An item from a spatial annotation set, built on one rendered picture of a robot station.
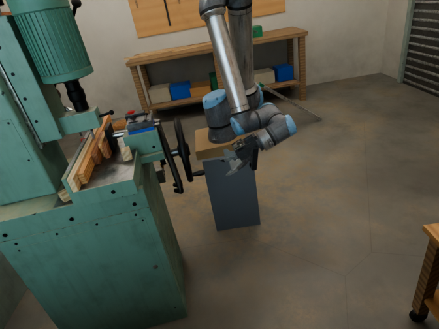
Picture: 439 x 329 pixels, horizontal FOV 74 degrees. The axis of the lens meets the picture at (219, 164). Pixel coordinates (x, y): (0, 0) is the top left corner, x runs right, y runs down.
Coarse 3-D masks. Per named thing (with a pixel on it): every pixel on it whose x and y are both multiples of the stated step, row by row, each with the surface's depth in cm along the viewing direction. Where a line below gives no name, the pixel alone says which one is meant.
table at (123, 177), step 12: (120, 144) 123; (120, 156) 112; (132, 156) 111; (144, 156) 116; (156, 156) 117; (96, 168) 106; (108, 168) 105; (120, 168) 103; (132, 168) 102; (96, 180) 99; (108, 180) 97; (120, 180) 96; (132, 180) 96; (84, 192) 95; (96, 192) 96; (108, 192) 96; (120, 192) 97; (132, 192) 98; (84, 204) 97
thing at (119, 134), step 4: (108, 124) 118; (108, 128) 115; (112, 128) 121; (108, 132) 113; (112, 132) 119; (116, 132) 118; (120, 132) 118; (108, 136) 114; (112, 136) 118; (116, 136) 118; (120, 136) 118; (108, 140) 115; (112, 140) 116; (116, 140) 123; (112, 144) 116; (116, 144) 121; (112, 148) 116
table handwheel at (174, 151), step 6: (174, 120) 122; (174, 126) 119; (180, 126) 119; (180, 132) 116; (180, 138) 115; (180, 144) 115; (186, 144) 127; (174, 150) 127; (180, 150) 115; (186, 150) 116; (174, 156) 129; (180, 156) 127; (186, 156) 116; (186, 162) 116; (186, 168) 118; (186, 174) 120; (192, 174) 122; (192, 180) 125
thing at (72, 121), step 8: (64, 112) 115; (72, 112) 113; (80, 112) 112; (88, 112) 111; (96, 112) 113; (64, 120) 110; (72, 120) 111; (80, 120) 112; (88, 120) 112; (96, 120) 113; (64, 128) 112; (72, 128) 112; (80, 128) 113; (88, 128) 114; (96, 128) 114
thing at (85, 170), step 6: (108, 120) 146; (102, 126) 134; (90, 150) 112; (90, 156) 107; (84, 162) 103; (90, 162) 105; (84, 168) 99; (90, 168) 104; (78, 174) 96; (84, 174) 97; (90, 174) 102; (84, 180) 97
